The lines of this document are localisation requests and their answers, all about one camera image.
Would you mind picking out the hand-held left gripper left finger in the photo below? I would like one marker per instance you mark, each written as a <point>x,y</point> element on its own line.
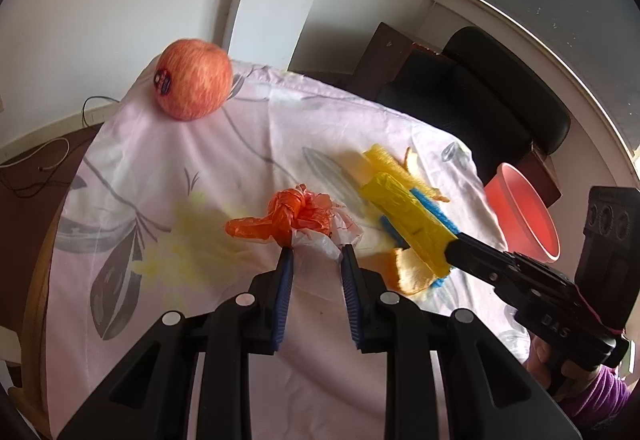
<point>285,290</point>

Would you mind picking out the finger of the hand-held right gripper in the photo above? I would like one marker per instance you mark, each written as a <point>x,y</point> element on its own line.
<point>475,255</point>

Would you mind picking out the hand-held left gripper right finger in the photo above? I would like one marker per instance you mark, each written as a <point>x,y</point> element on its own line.
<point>352,300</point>

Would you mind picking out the white plastic bag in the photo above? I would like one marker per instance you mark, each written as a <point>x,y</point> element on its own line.
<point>320,245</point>

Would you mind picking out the pink plastic bin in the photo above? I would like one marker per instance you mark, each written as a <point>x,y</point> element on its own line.
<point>520,205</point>

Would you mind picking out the orange plastic bag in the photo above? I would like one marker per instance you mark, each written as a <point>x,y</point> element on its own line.
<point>290,215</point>

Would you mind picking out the yellow foam fruit net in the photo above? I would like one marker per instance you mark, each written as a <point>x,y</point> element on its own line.
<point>405,210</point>

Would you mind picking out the person's right forearm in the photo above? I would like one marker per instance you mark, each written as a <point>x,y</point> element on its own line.
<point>600,395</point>

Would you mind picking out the person's right hand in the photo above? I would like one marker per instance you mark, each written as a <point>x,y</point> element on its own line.
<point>537,365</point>

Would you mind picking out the pink floral tablecloth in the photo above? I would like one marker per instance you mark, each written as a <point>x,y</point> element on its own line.
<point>200,160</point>

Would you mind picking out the black leather armchair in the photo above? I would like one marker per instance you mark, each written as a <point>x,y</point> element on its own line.
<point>475,90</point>

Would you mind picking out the red apple with sticker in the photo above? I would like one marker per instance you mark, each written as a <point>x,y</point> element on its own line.
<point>195,80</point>

